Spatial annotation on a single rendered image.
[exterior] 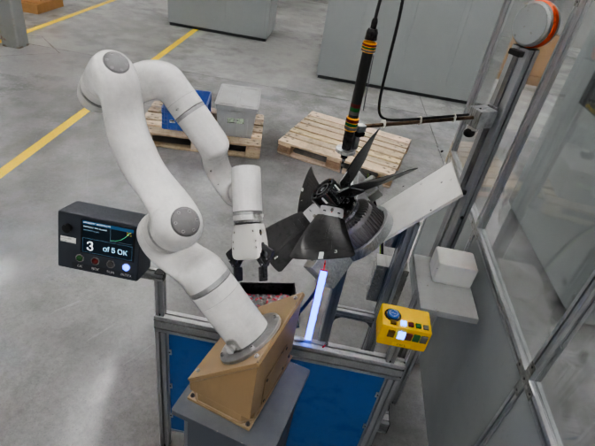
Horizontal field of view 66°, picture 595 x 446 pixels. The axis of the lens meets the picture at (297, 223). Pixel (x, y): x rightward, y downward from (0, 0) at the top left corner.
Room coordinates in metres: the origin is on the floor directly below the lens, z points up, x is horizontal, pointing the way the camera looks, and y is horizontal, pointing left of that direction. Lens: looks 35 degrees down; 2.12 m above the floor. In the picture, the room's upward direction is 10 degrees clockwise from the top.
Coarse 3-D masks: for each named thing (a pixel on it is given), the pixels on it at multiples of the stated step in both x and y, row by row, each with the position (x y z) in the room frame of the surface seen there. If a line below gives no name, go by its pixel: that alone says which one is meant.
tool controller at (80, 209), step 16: (64, 208) 1.11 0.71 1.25; (80, 208) 1.13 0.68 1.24; (96, 208) 1.15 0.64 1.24; (112, 208) 1.18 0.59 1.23; (64, 224) 1.08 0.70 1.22; (80, 224) 1.08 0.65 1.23; (96, 224) 1.08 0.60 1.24; (112, 224) 1.08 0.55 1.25; (128, 224) 1.08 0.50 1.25; (64, 240) 1.06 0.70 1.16; (80, 240) 1.06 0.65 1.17; (112, 240) 1.06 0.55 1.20; (128, 240) 1.07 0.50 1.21; (64, 256) 1.05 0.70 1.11; (96, 256) 1.05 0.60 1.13; (112, 256) 1.05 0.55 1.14; (128, 256) 1.05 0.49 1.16; (144, 256) 1.10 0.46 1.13; (96, 272) 1.04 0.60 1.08; (112, 272) 1.04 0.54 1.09; (128, 272) 1.04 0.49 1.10; (144, 272) 1.09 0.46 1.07
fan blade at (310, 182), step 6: (312, 168) 1.84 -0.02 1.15; (306, 174) 1.86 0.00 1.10; (312, 174) 1.79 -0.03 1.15; (306, 180) 1.82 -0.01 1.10; (312, 180) 1.76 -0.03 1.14; (306, 186) 1.79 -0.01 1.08; (312, 186) 1.73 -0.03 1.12; (300, 192) 1.83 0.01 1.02; (306, 192) 1.77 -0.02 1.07; (312, 192) 1.71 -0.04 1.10; (300, 198) 1.80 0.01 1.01; (306, 198) 1.75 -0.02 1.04; (300, 204) 1.78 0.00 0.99; (306, 204) 1.73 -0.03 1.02; (300, 210) 1.76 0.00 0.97
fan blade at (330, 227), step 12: (324, 216) 1.42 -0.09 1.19; (312, 228) 1.35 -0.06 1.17; (324, 228) 1.34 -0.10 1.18; (336, 228) 1.35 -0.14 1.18; (300, 240) 1.30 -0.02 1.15; (312, 240) 1.29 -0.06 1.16; (324, 240) 1.29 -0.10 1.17; (336, 240) 1.29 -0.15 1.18; (348, 240) 1.29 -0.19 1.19; (300, 252) 1.24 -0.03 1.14; (312, 252) 1.23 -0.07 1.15; (324, 252) 1.23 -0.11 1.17; (348, 252) 1.22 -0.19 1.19
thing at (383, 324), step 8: (384, 304) 1.13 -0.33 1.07; (384, 312) 1.09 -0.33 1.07; (400, 312) 1.10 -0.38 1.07; (408, 312) 1.11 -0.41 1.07; (416, 312) 1.12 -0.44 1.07; (424, 312) 1.12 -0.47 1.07; (376, 320) 1.12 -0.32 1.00; (384, 320) 1.05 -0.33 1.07; (400, 320) 1.07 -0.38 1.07; (408, 320) 1.07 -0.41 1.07; (416, 320) 1.08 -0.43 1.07; (424, 320) 1.08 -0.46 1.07; (376, 328) 1.09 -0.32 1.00; (384, 328) 1.04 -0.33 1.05; (392, 328) 1.04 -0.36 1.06; (400, 328) 1.04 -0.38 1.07; (408, 328) 1.04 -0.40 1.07; (416, 328) 1.04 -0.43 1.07; (376, 336) 1.05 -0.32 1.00; (384, 336) 1.04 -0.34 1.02; (392, 344) 1.03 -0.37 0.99; (400, 344) 1.03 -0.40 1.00; (408, 344) 1.03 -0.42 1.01; (416, 344) 1.03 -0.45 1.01; (424, 344) 1.03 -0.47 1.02
